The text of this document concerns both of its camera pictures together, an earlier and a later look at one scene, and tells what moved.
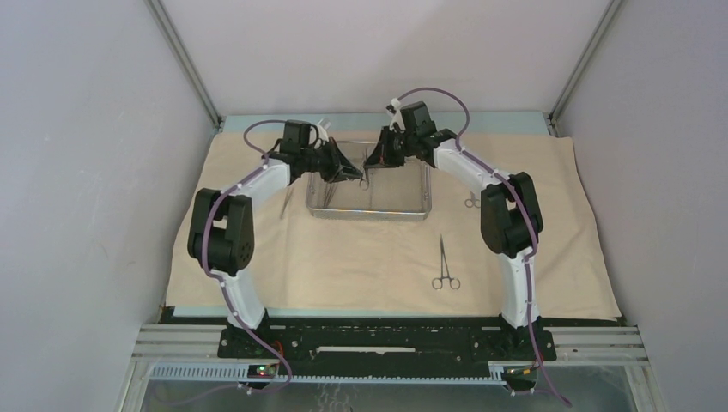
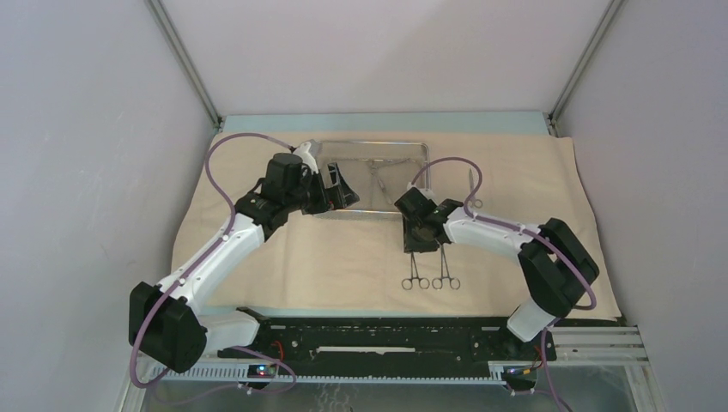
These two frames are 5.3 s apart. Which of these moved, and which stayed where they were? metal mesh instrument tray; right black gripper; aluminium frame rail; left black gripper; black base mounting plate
Moved: right black gripper; left black gripper
Stayed: black base mounting plate; metal mesh instrument tray; aluminium frame rail
